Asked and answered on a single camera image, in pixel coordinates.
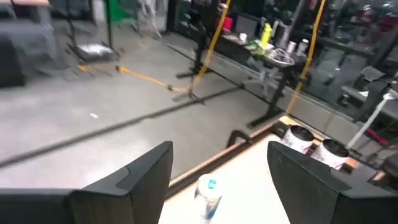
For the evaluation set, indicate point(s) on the white pole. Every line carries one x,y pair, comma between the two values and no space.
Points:
370,121

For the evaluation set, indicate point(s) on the silver blue Red Bull can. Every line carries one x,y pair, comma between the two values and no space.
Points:
207,196

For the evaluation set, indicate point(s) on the yellow-green bottle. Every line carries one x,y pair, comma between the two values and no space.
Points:
265,35

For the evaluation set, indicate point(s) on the black-top white Celsius can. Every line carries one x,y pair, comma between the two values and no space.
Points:
298,138
330,154

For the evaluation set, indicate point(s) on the black clamp hook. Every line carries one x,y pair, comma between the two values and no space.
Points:
237,137

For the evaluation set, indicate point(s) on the black tripod stand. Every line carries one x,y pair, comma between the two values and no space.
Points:
199,56

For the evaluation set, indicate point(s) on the white glossy table sheet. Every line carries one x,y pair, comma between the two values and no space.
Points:
248,186

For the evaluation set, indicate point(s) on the black desk frame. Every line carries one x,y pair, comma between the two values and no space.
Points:
275,99

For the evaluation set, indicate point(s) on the white cup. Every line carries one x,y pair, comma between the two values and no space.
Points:
303,46
291,47
243,37

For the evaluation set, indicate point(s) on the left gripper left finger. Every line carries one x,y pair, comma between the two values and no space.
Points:
124,199

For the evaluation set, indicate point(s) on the grey couch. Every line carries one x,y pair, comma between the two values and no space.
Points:
25,46

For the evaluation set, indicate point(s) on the black metal table frame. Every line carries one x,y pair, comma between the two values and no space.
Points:
217,157

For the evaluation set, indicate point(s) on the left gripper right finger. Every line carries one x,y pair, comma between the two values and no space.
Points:
317,199

